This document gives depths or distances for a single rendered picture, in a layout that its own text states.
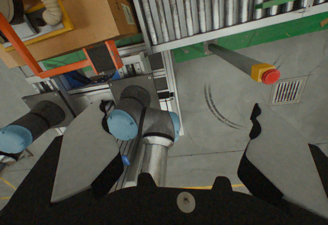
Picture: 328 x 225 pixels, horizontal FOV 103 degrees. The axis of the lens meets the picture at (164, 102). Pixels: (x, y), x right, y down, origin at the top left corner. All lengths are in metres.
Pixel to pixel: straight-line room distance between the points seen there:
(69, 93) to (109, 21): 0.48
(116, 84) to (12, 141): 0.47
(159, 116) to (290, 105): 2.17
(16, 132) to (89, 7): 0.60
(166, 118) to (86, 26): 0.55
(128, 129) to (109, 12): 0.50
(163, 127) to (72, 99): 0.65
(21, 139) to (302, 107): 2.78
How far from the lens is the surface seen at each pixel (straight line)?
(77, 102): 0.95
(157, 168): 0.44
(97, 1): 0.74
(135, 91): 0.60
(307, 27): 2.12
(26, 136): 0.81
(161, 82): 1.51
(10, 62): 1.75
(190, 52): 1.64
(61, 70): 0.57
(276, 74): 0.75
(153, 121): 0.47
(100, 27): 0.74
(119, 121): 0.47
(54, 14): 0.61
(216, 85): 1.84
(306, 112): 2.70
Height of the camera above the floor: 1.61
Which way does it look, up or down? 60 degrees down
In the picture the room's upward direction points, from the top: 174 degrees counter-clockwise
